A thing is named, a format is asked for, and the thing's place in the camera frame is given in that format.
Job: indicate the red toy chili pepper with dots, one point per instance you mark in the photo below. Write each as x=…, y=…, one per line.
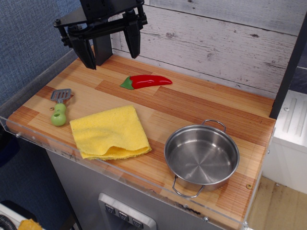
x=142, y=81

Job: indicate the silver dispenser button panel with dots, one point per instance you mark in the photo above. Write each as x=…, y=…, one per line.
x=119, y=216

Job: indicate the black vertical post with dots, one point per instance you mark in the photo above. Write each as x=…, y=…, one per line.
x=102, y=49
x=290, y=70

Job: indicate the green handled toy spatula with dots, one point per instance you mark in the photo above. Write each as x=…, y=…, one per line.
x=59, y=96

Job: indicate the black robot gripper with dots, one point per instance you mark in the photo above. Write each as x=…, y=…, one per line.
x=96, y=18

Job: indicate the black vertical post right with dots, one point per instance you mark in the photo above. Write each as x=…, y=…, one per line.
x=290, y=70

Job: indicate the black vertical post left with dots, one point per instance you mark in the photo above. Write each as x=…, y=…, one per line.
x=102, y=49

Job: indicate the silver toy fridge cabinet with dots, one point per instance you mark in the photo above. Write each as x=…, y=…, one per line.
x=82, y=185

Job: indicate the yellow cloth bottom corner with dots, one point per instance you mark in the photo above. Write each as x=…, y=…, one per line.
x=29, y=224

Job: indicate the steel pot with handles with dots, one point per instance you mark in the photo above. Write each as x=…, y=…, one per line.
x=201, y=158

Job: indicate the yellow folded towel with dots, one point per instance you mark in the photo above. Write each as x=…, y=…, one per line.
x=110, y=135

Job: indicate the clear acrylic table guard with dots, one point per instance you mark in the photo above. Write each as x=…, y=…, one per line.
x=161, y=110

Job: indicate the white ribbed appliance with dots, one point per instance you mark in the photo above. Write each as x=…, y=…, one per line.
x=286, y=160

